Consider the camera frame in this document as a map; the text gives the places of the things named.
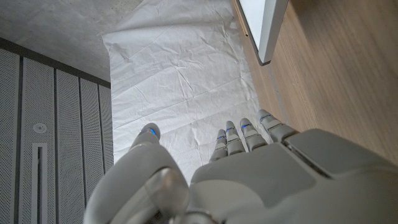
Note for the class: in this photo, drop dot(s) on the small framed whiteboard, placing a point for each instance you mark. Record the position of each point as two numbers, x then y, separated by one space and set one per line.
264 25

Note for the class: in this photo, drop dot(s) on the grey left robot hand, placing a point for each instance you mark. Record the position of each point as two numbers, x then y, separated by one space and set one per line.
264 186

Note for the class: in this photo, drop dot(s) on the white cloth backdrop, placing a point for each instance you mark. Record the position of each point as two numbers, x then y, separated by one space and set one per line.
180 77

